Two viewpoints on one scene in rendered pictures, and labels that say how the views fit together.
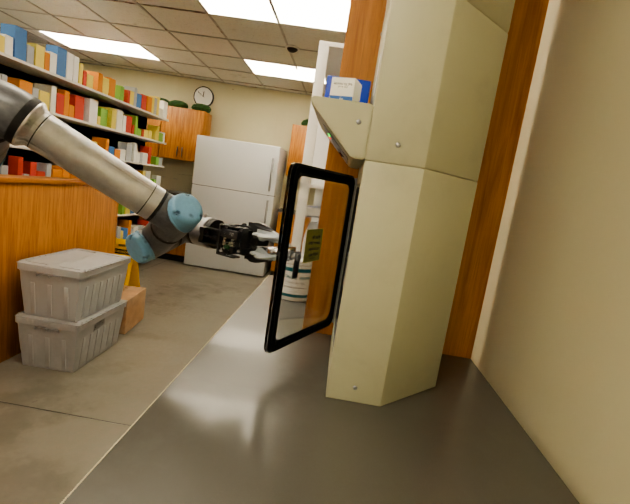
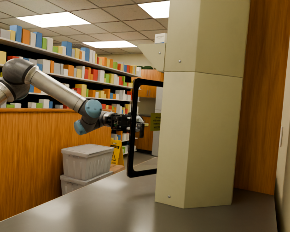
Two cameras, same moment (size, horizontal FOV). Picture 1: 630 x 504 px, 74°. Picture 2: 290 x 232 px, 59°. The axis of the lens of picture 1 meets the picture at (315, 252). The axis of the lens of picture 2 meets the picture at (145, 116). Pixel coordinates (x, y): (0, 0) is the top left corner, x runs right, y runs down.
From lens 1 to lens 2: 0.37 m
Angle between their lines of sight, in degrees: 23
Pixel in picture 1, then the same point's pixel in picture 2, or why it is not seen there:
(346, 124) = (153, 55)
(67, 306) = (81, 171)
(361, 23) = not seen: hidden behind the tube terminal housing
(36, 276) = (68, 156)
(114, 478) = (31, 215)
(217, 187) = not seen: hidden behind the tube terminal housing
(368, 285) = (171, 137)
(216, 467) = (75, 218)
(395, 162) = (179, 70)
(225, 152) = not seen: hidden behind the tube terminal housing
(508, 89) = (276, 23)
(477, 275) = (271, 139)
